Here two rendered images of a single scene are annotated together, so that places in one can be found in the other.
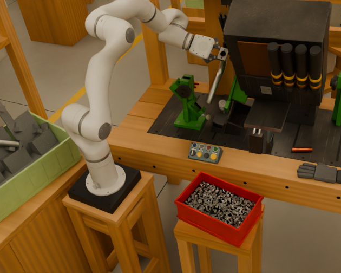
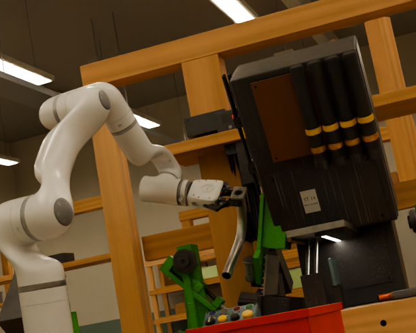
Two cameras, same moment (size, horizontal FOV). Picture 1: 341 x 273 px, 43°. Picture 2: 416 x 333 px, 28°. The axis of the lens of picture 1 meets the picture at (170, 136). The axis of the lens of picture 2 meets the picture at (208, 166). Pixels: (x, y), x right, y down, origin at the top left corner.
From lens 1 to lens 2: 1.57 m
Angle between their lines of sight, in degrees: 51
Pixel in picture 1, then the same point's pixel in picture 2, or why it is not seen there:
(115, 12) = not seen: hidden behind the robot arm
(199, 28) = (199, 237)
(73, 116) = (14, 201)
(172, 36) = (161, 182)
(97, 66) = (56, 135)
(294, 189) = (397, 321)
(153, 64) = (129, 308)
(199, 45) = (203, 188)
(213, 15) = not seen: hidden behind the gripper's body
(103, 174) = (51, 322)
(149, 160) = not seen: outside the picture
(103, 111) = (63, 187)
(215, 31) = (223, 217)
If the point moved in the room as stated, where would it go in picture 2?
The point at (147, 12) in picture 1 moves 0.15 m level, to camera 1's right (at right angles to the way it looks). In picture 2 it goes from (125, 111) to (173, 105)
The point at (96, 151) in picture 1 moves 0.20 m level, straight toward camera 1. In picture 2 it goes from (44, 265) to (65, 253)
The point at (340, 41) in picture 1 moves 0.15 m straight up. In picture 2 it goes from (407, 197) to (398, 154)
